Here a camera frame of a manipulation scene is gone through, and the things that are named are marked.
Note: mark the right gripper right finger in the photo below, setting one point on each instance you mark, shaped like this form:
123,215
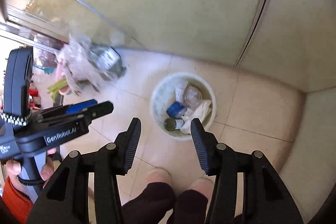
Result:
205,144

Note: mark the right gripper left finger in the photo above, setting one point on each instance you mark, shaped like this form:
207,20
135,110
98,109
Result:
126,145

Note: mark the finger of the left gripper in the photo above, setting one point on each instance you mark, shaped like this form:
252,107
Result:
17,81
75,108

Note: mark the white tissue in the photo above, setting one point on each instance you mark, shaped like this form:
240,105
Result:
201,112

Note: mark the small dark jar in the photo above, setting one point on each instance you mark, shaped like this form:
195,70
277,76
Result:
172,124

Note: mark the blue round container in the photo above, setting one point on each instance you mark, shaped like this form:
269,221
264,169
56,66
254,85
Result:
176,110

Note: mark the clear plastic cup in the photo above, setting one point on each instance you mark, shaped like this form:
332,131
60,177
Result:
192,97

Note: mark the white plastic trash bin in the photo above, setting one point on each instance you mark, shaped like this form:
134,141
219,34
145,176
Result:
177,99

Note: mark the right pink slipper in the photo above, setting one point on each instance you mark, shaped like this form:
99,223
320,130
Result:
203,186

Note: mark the clear plastic bag on floor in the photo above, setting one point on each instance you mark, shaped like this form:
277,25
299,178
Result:
82,62

